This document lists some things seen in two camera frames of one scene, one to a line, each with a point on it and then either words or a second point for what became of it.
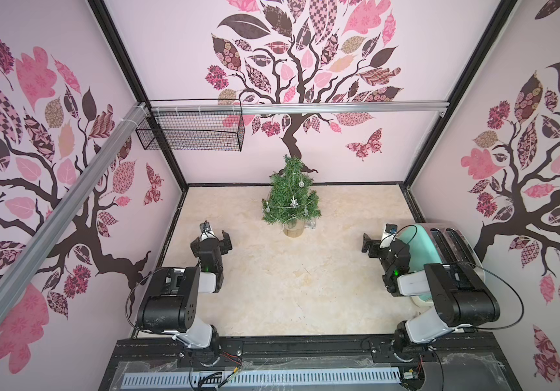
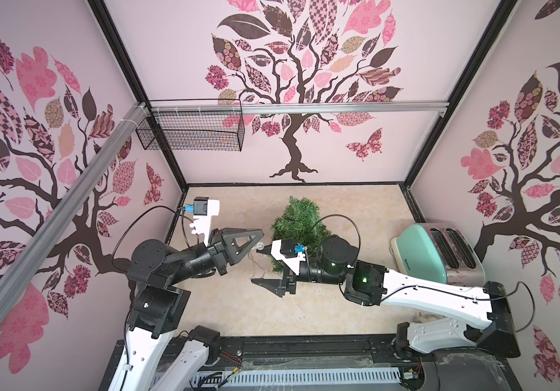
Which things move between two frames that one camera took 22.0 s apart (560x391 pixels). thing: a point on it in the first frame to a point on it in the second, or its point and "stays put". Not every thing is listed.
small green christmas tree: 291,200 to 299,221
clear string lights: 287,213 to 260,246
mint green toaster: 432,243 stays put
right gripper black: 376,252 to 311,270
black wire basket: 195,125 stays put
